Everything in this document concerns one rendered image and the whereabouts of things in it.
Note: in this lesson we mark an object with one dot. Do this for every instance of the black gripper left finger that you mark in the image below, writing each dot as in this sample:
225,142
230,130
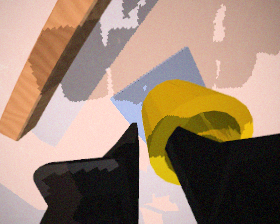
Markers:
117,171

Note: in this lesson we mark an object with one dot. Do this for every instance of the tan wooden bar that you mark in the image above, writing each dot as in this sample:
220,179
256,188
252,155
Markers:
60,40

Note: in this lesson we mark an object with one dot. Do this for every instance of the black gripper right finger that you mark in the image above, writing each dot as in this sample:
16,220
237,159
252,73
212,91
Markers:
203,166

